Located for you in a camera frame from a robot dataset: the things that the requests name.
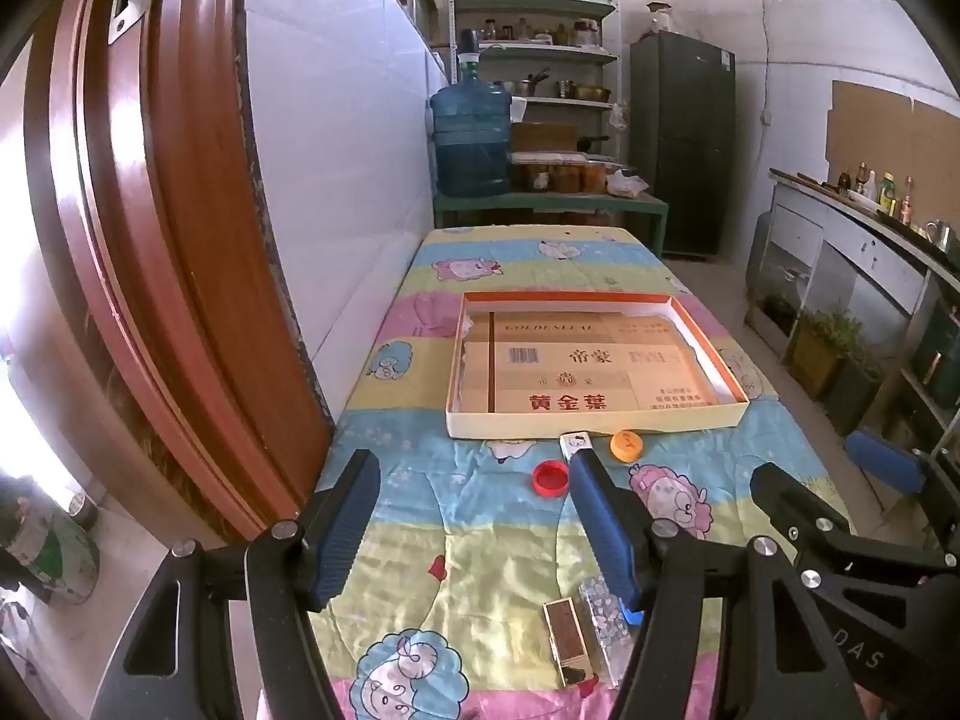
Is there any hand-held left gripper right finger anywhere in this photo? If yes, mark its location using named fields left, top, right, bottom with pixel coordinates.
left=568, top=452, right=856, bottom=720

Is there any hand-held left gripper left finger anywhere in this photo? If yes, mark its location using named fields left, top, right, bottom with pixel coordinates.
left=90, top=448, right=382, bottom=720

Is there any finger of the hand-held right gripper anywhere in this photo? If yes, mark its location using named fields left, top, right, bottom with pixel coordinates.
left=748, top=463, right=955, bottom=580

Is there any silver glitter case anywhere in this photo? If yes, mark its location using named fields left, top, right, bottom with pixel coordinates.
left=577, top=576, right=638, bottom=687

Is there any brown and gold case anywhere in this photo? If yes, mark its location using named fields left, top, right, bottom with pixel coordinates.
left=542, top=598, right=597, bottom=689

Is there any shallow cardboard box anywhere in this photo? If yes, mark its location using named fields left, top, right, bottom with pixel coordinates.
left=446, top=292, right=751, bottom=440

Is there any blue stool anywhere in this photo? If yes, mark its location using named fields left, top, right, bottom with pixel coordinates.
left=844, top=431, right=923, bottom=496

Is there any cartoon printed blanket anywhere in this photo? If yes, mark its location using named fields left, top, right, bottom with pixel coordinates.
left=259, top=225, right=856, bottom=720

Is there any potted green plant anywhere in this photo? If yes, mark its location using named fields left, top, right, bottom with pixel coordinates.
left=791, top=307, right=862, bottom=398
left=829, top=349, right=887, bottom=436

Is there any grey gas cylinder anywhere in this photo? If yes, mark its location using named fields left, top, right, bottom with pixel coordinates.
left=750, top=210, right=773, bottom=295

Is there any grey kitchen counter cabinet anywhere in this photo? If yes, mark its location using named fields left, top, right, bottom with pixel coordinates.
left=750, top=169, right=960, bottom=451

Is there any stained paint bucket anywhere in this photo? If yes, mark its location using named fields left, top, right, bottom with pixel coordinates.
left=0, top=499, right=101, bottom=605

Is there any green low table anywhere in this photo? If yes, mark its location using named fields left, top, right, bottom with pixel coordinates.
left=433, top=191, right=670, bottom=256

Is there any brown wooden door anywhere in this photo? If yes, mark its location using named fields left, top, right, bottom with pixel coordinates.
left=22, top=0, right=335, bottom=541

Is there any dark green refrigerator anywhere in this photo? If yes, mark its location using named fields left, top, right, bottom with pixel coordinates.
left=628, top=31, right=736, bottom=257

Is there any brown cardboard carton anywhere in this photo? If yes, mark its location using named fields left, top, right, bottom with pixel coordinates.
left=510, top=122, right=580, bottom=153

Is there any blue water jug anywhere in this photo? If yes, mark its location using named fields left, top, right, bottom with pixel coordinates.
left=429, top=51, right=513, bottom=197

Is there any white metal shelf rack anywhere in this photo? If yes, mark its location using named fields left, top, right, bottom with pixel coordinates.
left=448, top=0, right=623, bottom=173

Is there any cardboard sheet on wall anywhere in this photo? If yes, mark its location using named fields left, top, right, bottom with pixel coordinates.
left=825, top=80, right=960, bottom=196

